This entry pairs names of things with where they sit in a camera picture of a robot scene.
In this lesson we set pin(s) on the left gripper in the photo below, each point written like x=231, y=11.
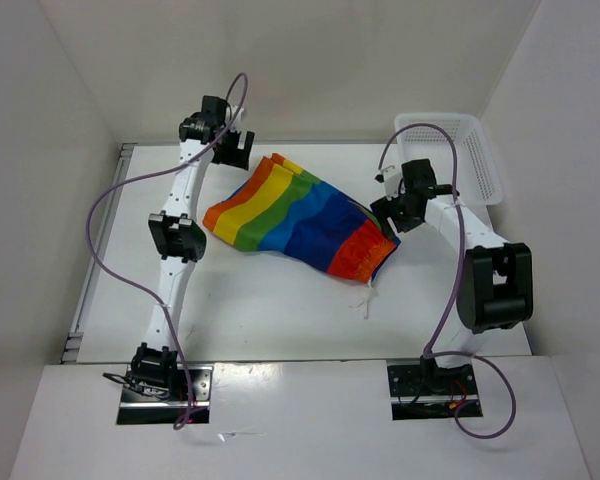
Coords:
x=237, y=157

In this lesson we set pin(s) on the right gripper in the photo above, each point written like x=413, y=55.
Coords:
x=385, y=209

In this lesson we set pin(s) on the rainbow striped shorts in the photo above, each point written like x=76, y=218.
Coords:
x=284, y=208

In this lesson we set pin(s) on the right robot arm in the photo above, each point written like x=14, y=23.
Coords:
x=493, y=289

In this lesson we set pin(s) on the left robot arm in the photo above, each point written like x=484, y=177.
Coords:
x=205, y=138

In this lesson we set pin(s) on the white plastic basket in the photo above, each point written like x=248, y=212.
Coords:
x=435, y=135

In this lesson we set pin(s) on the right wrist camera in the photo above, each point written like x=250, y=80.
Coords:
x=392, y=179

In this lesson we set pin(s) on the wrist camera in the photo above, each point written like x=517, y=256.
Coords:
x=234, y=117
x=392, y=179

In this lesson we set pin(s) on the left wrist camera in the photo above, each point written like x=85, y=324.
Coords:
x=234, y=117

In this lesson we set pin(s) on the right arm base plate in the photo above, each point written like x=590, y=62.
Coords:
x=418, y=393

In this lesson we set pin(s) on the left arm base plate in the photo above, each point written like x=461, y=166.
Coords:
x=142, y=404

